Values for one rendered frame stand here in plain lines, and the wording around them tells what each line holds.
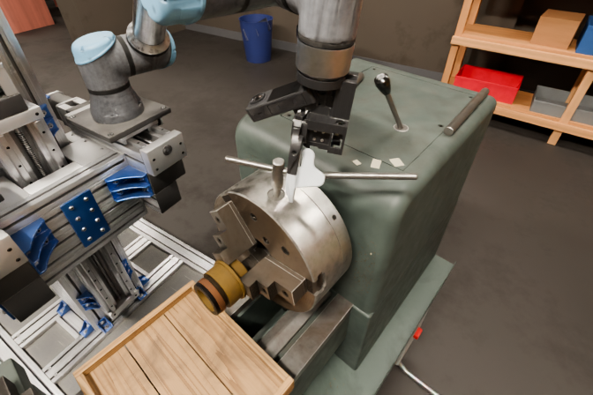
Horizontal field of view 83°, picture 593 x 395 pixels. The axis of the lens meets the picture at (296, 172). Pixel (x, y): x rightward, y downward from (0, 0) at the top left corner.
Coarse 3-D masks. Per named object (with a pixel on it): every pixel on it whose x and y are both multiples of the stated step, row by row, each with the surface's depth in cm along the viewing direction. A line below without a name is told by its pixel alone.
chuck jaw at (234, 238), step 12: (228, 204) 68; (216, 216) 68; (228, 216) 68; (240, 216) 69; (228, 228) 67; (240, 228) 69; (216, 240) 69; (228, 240) 67; (240, 240) 68; (252, 240) 70; (216, 252) 67; (228, 252) 66; (240, 252) 68; (228, 264) 66
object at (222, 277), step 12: (216, 264) 67; (240, 264) 67; (204, 276) 67; (216, 276) 63; (228, 276) 64; (240, 276) 66; (204, 288) 62; (216, 288) 63; (228, 288) 63; (240, 288) 65; (204, 300) 66; (216, 300) 62; (228, 300) 64; (216, 312) 63
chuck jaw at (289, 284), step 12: (264, 264) 68; (276, 264) 67; (252, 276) 65; (264, 276) 65; (276, 276) 64; (288, 276) 64; (300, 276) 64; (252, 288) 64; (264, 288) 64; (276, 288) 65; (288, 288) 62; (300, 288) 63; (312, 288) 64; (288, 300) 64
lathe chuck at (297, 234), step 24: (240, 192) 66; (264, 192) 65; (264, 216) 63; (288, 216) 62; (312, 216) 64; (264, 240) 68; (288, 240) 61; (312, 240) 62; (336, 240) 66; (288, 264) 65; (312, 264) 61; (336, 264) 66
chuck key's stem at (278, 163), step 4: (276, 160) 59; (280, 160) 59; (284, 160) 59; (276, 164) 58; (280, 164) 58; (284, 164) 59; (276, 168) 59; (280, 168) 59; (272, 172) 60; (276, 172) 59; (280, 172) 59; (272, 176) 61; (276, 176) 60; (280, 176) 60; (272, 180) 61; (276, 180) 61; (280, 180) 61; (272, 184) 62; (276, 184) 61; (280, 184) 61; (276, 188) 62; (280, 188) 62; (276, 192) 63; (280, 192) 64; (272, 196) 64; (276, 196) 64
